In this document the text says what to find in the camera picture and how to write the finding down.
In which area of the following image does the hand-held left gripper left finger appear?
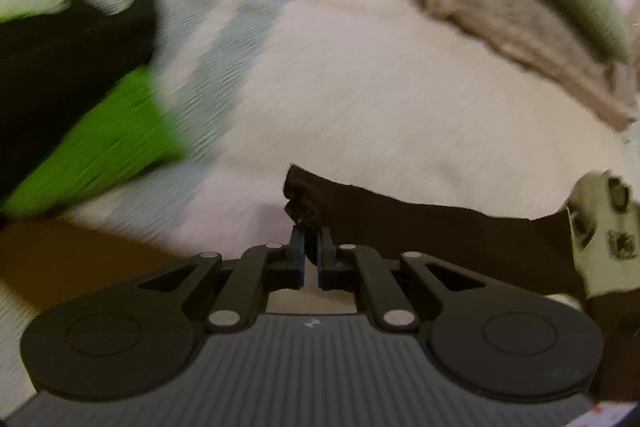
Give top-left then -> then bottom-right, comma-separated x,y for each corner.
137,226 -> 307,333

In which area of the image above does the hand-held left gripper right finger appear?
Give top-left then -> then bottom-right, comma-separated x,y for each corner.
318,226 -> 496,333

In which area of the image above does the dark brown and grey garment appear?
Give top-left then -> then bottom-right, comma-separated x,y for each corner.
282,164 -> 640,403

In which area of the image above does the black and green garment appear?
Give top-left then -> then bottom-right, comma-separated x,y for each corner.
0,0 -> 190,219

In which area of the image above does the white printed cloth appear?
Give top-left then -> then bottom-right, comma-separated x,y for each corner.
565,169 -> 640,300

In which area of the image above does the beige folded blanket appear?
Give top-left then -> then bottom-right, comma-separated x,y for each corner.
399,0 -> 640,132

